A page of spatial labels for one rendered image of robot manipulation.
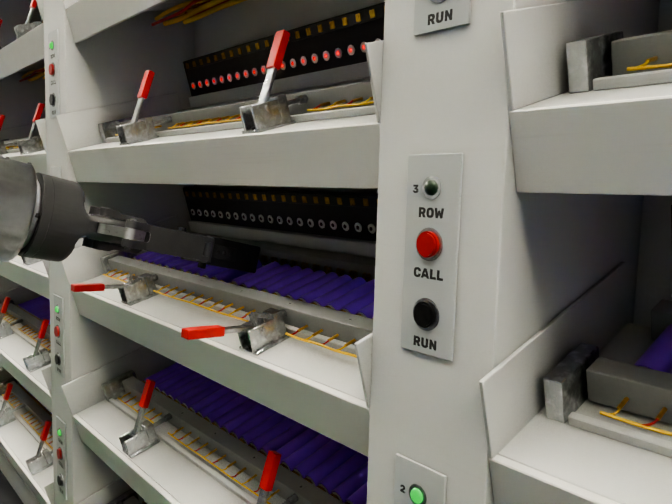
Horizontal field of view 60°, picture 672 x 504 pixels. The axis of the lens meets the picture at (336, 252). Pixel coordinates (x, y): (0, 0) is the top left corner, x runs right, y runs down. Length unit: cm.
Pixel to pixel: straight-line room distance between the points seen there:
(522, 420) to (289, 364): 20
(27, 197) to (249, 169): 18
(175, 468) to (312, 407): 32
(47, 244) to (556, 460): 42
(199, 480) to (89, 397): 31
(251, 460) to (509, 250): 43
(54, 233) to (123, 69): 46
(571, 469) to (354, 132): 24
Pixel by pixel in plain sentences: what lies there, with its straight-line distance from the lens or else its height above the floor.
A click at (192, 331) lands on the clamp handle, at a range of 49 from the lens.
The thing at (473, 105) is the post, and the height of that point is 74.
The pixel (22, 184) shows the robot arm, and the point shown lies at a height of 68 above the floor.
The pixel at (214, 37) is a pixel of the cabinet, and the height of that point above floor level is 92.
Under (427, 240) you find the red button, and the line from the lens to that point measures 35.
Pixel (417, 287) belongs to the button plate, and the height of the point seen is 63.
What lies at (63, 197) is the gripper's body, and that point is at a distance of 55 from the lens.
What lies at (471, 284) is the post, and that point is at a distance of 34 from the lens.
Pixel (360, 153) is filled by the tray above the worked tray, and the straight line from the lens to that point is 41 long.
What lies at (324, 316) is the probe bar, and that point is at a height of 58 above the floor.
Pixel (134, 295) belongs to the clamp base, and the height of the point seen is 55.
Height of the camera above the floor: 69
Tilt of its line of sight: 6 degrees down
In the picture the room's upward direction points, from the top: 2 degrees clockwise
